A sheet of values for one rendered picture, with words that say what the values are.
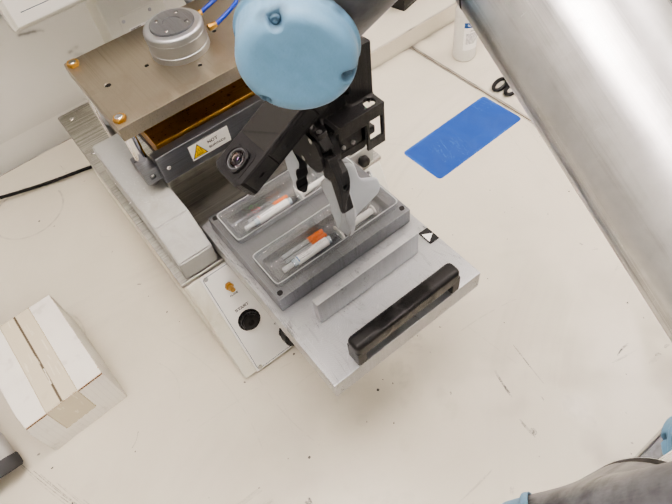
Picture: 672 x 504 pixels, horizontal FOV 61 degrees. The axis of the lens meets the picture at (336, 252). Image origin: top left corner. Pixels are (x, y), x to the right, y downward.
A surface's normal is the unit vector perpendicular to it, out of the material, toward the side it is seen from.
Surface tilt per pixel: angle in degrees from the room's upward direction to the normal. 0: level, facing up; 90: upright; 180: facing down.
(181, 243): 41
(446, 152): 0
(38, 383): 1
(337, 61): 90
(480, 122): 0
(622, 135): 58
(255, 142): 27
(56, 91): 90
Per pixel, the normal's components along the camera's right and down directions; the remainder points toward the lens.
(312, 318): -0.11, -0.58
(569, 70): -0.62, 0.24
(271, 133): -0.46, -0.27
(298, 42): 0.04, 0.81
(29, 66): 0.62, 0.60
